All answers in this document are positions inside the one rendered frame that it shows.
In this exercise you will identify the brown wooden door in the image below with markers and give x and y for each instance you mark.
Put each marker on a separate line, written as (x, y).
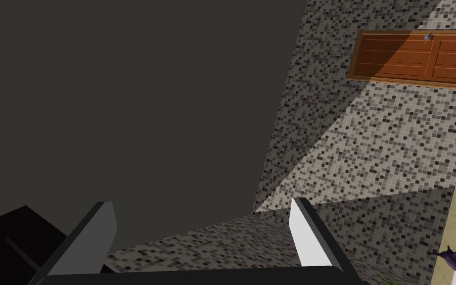
(418, 59)

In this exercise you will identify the blue door knob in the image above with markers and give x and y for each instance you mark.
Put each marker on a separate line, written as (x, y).
(427, 37)

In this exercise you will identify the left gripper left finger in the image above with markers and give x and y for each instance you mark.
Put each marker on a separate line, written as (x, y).
(87, 241)

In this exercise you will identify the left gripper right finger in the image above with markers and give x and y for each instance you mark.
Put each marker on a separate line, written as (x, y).
(311, 237)

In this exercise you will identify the black cabinet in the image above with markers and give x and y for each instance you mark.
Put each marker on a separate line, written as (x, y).
(14, 245)

